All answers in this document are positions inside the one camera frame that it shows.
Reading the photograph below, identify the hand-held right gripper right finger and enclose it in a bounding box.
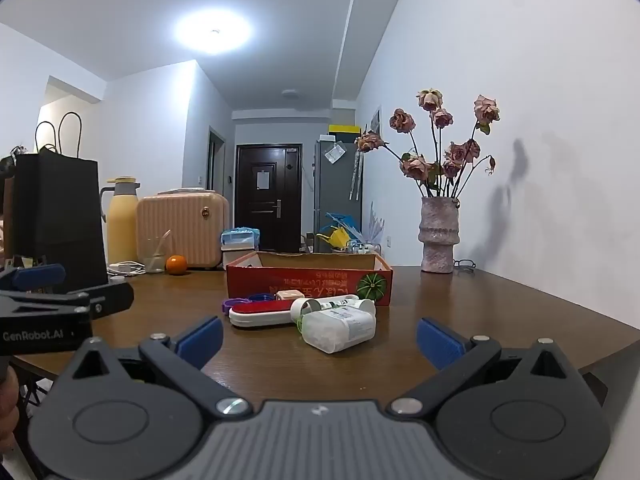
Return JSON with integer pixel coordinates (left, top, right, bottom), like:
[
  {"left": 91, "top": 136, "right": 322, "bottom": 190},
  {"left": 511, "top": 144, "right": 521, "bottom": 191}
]
[{"left": 387, "top": 317, "right": 583, "bottom": 418}]

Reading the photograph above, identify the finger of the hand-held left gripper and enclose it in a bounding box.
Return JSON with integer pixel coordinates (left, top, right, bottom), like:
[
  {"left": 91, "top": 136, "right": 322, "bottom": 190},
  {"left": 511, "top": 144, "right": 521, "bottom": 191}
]
[
  {"left": 0, "top": 263, "right": 67, "bottom": 292},
  {"left": 0, "top": 280, "right": 135, "bottom": 322}
]

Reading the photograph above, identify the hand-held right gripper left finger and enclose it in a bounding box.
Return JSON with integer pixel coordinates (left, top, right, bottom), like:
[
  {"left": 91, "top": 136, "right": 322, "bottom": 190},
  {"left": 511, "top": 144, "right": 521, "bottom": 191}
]
[{"left": 59, "top": 316, "right": 253, "bottom": 420}]

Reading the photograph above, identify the red and white case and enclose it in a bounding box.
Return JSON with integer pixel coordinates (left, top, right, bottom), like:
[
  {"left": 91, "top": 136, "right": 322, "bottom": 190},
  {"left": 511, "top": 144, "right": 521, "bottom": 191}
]
[{"left": 229, "top": 300, "right": 296, "bottom": 328}]

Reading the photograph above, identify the white tape roll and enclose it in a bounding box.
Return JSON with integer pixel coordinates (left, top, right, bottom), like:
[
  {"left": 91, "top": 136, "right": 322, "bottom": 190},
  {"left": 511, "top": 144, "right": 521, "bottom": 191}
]
[{"left": 291, "top": 297, "right": 321, "bottom": 320}]

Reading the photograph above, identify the white labelled plastic jar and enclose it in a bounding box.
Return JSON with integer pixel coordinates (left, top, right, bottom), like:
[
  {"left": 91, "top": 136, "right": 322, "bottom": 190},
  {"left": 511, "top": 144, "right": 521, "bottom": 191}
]
[{"left": 299, "top": 307, "right": 377, "bottom": 356}]

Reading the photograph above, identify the white green-printed tube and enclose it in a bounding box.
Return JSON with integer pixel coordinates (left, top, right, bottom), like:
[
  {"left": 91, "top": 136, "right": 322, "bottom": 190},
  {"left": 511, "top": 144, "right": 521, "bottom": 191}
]
[{"left": 312, "top": 296, "right": 377, "bottom": 317}]

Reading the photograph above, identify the red cardboard box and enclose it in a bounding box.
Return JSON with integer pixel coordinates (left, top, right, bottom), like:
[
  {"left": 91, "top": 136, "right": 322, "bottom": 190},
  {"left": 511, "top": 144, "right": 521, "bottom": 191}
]
[{"left": 226, "top": 251, "right": 394, "bottom": 307}]

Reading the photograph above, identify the clear glass cup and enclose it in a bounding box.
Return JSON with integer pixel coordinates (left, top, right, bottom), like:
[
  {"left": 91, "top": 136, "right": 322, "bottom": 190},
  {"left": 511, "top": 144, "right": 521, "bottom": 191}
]
[{"left": 137, "top": 230, "right": 172, "bottom": 274}]

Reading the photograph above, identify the black paper bag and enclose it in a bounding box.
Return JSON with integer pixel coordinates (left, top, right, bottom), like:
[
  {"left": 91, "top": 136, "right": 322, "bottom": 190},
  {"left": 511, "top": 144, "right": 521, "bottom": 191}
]
[{"left": 10, "top": 112, "right": 108, "bottom": 293}]

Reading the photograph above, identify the yellow thermos jug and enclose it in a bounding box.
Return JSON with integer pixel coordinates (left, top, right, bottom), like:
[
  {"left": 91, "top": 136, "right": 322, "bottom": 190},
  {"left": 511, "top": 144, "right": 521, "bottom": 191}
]
[{"left": 100, "top": 176, "right": 141, "bottom": 266}]

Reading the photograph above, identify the pink ribbed suitcase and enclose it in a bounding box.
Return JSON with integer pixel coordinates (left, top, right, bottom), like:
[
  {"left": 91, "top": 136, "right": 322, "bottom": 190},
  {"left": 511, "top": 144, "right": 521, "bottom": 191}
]
[{"left": 136, "top": 188, "right": 231, "bottom": 271}]

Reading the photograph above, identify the pink textured vase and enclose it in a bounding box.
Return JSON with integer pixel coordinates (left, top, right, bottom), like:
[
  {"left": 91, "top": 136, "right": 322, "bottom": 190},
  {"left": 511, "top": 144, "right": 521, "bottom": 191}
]
[{"left": 419, "top": 196, "right": 461, "bottom": 274}]

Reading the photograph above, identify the blue tissue pack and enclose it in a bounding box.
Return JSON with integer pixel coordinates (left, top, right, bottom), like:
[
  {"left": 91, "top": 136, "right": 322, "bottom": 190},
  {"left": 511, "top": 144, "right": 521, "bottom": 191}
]
[{"left": 221, "top": 227, "right": 261, "bottom": 251}]

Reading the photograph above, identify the pale purple decoration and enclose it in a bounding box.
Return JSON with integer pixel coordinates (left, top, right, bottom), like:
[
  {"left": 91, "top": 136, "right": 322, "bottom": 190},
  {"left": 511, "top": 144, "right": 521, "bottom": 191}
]
[{"left": 365, "top": 202, "right": 386, "bottom": 246}]

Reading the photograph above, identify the dark brown entrance door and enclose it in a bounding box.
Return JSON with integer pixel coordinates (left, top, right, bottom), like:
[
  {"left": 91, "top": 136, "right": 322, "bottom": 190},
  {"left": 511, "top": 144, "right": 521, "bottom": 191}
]
[{"left": 235, "top": 143, "right": 303, "bottom": 254}]

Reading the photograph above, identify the yellow watering can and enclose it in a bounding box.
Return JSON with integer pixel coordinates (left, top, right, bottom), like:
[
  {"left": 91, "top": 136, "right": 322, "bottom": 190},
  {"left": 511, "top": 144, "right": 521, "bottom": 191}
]
[{"left": 317, "top": 227, "right": 351, "bottom": 249}]

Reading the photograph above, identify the interior side door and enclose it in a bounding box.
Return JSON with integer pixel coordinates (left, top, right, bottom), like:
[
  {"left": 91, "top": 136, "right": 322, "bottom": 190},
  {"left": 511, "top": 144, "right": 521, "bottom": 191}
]
[{"left": 207, "top": 127, "right": 226, "bottom": 196}]

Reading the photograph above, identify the bunch of dried roses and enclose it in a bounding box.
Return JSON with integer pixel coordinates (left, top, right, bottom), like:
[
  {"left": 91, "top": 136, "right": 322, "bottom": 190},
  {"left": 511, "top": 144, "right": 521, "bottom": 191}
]
[{"left": 355, "top": 88, "right": 501, "bottom": 198}]

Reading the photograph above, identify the grey refrigerator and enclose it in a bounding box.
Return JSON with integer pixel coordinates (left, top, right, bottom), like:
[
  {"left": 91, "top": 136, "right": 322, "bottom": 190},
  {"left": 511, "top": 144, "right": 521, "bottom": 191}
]
[{"left": 314, "top": 139, "right": 363, "bottom": 253}]

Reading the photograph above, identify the round ceiling lamp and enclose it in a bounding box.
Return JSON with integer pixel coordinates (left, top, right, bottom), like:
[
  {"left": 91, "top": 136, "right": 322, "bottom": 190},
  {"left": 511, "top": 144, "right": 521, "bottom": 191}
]
[{"left": 174, "top": 11, "right": 252, "bottom": 54}]

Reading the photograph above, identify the white charger cable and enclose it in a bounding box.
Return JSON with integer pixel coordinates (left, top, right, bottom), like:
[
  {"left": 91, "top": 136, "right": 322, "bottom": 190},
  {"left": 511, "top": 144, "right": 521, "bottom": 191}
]
[{"left": 107, "top": 260, "right": 147, "bottom": 277}]

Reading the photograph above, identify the blue folded frame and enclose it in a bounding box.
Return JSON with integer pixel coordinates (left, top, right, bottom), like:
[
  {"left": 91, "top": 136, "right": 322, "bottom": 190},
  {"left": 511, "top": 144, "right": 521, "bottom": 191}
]
[{"left": 325, "top": 212, "right": 362, "bottom": 233}]

